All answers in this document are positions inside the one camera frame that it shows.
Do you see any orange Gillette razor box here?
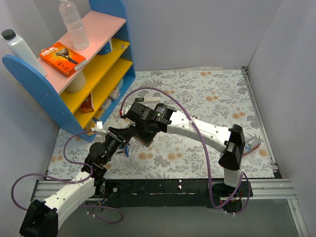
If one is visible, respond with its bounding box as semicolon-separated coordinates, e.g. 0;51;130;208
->
39;42;87;78

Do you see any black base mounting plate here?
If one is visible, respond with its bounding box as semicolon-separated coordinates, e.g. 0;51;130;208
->
103;179;254;209

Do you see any yellow sponge pack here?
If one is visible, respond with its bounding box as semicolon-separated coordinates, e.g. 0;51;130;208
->
93;108;105;120

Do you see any blue pink yellow shelf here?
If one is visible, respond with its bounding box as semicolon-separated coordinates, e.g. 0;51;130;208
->
2;0;135;142

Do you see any red silver battery box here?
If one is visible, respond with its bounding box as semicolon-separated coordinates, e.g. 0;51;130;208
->
243;137;261;156

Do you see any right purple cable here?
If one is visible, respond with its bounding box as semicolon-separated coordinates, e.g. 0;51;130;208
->
119;86;251;215

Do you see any grey beige remote control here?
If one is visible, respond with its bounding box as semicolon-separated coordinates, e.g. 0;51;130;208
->
128;123;156;147

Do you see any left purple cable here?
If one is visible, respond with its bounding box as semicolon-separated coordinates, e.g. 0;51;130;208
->
11;129;124;224

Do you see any pile of blue batteries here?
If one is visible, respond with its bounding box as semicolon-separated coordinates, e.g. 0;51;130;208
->
116;145;129;157

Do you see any white bottle black cap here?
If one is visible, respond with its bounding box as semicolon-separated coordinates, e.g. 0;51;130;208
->
1;29;47;77

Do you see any beige cylinder container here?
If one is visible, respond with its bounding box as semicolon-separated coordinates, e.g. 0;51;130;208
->
65;71;86;93

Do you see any floral patterned table mat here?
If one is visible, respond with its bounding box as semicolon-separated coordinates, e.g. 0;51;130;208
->
46;69;275;180

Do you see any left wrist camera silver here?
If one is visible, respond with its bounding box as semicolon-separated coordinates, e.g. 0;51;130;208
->
91;121;107;136

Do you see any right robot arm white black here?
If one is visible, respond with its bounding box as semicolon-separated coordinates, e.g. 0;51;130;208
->
119;102;245;196

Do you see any purple cable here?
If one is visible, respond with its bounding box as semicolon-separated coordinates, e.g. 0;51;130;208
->
11;129;124;224
119;86;251;215

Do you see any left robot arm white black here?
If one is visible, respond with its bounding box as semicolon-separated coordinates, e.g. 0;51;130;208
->
19;126;136;237

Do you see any clear plastic water bottle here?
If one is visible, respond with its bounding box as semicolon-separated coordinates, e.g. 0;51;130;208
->
59;0;90;50

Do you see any white slim remote black end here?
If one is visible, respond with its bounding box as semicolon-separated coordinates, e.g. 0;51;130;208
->
135;96;161;104

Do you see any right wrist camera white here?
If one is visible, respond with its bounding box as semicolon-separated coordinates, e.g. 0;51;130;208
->
119;105;131;119

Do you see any orange box on shelf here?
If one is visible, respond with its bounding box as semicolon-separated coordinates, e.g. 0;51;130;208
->
80;93;95;114

